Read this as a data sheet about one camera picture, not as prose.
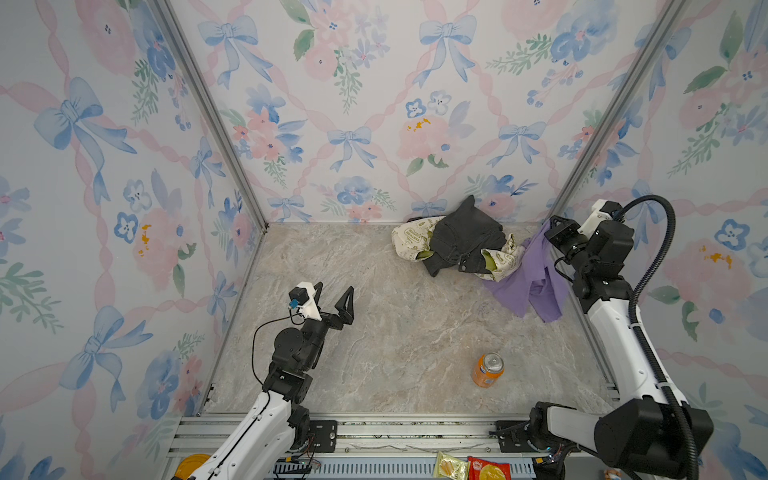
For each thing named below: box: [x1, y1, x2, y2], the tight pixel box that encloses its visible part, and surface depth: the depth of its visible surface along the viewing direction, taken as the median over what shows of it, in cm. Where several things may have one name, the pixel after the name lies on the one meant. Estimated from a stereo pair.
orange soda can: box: [472, 352, 505, 389], surface depth 76 cm
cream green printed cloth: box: [392, 216, 526, 282], surface depth 108 cm
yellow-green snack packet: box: [433, 451, 470, 480], surface depth 70 cm
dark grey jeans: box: [422, 194, 507, 278], surface depth 105 cm
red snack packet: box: [467, 456, 513, 480], surface depth 70 cm
